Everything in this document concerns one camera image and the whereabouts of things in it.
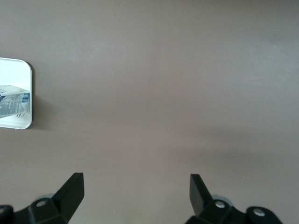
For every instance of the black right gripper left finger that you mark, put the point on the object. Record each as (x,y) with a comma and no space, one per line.
(69,196)

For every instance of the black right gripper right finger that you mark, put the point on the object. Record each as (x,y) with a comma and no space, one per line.
(198,196)

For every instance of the blue white milk carton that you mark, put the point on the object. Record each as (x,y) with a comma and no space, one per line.
(11,105)

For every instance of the white tray with bear print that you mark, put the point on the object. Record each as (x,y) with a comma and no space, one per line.
(14,72)

